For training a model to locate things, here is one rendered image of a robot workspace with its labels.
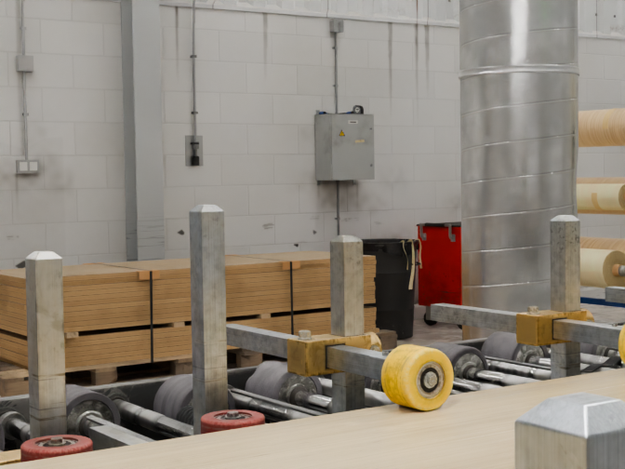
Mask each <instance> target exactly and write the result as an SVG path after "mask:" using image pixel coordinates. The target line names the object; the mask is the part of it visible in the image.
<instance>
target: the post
mask: <svg viewBox="0 0 625 469"><path fill-rule="evenodd" d="M514 468H515V469H625V402H623V401H622V400H620V399H617V398H613V397H608V396H603V395H594V394H589V393H584V392H581V393H575V394H570V395H559V396H554V397H549V398H547V399H545V400H544V401H542V402H541V403H539V404H538V405H536V406H535V407H533V408H532V409H531V410H529V411H528V412H526V413H525V414H523V415H522V416H520V417H519V418H518V419H517V420H516V421H515V423H514Z"/></svg>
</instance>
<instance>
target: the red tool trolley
mask: <svg viewBox="0 0 625 469"><path fill-rule="evenodd" d="M417 226H418V239H419V240H420V242H421V264H422V268H419V305H423V306H426V313H425V315H424V322H425V323H426V324H427V325H429V326H432V325H435V324H436V323H437V321H433V320H431V304H436V303H448V304H456V305H462V284H461V221H456V222H440V223H430V222H425V223H420V224H417Z"/></svg>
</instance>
